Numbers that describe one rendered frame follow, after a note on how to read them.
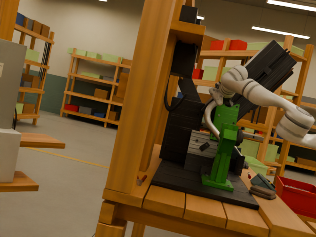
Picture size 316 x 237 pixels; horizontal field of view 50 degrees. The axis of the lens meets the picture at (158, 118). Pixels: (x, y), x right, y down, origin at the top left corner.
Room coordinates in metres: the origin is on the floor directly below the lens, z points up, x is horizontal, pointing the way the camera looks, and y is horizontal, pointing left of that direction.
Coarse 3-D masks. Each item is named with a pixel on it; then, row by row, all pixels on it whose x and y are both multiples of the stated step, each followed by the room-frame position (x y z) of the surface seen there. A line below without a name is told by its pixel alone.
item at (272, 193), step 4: (252, 188) 1.43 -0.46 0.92; (256, 188) 1.43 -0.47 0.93; (260, 188) 1.44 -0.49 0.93; (264, 188) 1.46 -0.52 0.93; (252, 192) 1.43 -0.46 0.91; (256, 192) 1.42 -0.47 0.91; (260, 192) 1.41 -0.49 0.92; (264, 192) 1.40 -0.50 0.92; (268, 192) 1.40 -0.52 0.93; (272, 192) 1.41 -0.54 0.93; (260, 196) 1.41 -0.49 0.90; (264, 196) 1.39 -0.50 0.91; (268, 196) 1.39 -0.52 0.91; (272, 196) 1.41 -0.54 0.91
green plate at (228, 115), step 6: (216, 108) 1.73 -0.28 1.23; (222, 108) 1.73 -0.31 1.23; (228, 108) 1.73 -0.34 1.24; (234, 108) 1.73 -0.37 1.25; (216, 114) 1.72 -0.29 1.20; (222, 114) 1.72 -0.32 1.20; (228, 114) 1.72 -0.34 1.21; (234, 114) 1.72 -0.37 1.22; (216, 120) 1.71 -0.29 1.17; (222, 120) 1.71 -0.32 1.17; (228, 120) 1.71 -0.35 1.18; (234, 120) 1.71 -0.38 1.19; (216, 126) 1.70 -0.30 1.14; (210, 138) 1.69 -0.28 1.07
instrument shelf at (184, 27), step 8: (176, 24) 1.40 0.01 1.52; (184, 24) 1.40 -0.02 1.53; (192, 24) 1.39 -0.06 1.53; (176, 32) 1.45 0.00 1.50; (184, 32) 1.41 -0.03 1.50; (192, 32) 1.39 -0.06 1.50; (200, 32) 1.39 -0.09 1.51; (184, 40) 1.59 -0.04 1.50; (192, 40) 1.54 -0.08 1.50; (200, 40) 1.50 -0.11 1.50; (200, 48) 1.71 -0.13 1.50
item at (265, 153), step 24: (216, 48) 5.26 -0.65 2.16; (240, 48) 4.92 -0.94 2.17; (288, 48) 4.11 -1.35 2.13; (312, 48) 4.36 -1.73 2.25; (216, 72) 5.10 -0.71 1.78; (240, 120) 4.50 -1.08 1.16; (264, 120) 4.29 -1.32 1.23; (240, 144) 4.44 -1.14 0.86; (264, 144) 4.10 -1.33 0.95; (288, 144) 4.35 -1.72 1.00
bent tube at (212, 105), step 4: (208, 104) 1.63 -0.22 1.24; (212, 104) 1.62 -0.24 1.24; (216, 104) 1.63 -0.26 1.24; (208, 108) 1.62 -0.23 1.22; (212, 108) 1.62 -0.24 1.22; (208, 112) 1.61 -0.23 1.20; (204, 116) 1.62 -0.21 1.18; (208, 116) 1.61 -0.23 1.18; (208, 120) 1.60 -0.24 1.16; (208, 124) 1.60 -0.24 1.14; (212, 124) 1.60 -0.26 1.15; (212, 128) 1.59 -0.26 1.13; (216, 128) 1.60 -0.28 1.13; (212, 132) 1.59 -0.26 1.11; (216, 132) 1.58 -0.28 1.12; (216, 136) 1.58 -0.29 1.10
